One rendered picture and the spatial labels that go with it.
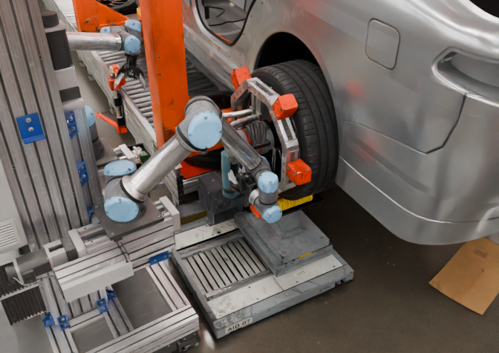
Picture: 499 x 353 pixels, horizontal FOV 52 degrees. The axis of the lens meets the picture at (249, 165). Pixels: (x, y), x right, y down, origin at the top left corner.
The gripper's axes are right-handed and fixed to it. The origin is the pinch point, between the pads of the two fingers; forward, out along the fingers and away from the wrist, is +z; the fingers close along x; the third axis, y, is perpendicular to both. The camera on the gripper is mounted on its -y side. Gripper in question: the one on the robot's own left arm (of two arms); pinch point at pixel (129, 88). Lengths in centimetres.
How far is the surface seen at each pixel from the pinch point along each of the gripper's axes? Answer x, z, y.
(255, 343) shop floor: 56, 91, 93
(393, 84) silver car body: 80, -50, 100
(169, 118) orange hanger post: 21.1, 14.8, 3.0
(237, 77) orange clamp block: 47, -19, 26
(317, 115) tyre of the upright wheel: 72, -20, 66
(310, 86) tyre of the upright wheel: 71, -29, 55
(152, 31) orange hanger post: 8.7, -31.9, 4.5
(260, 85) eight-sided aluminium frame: 54, -22, 40
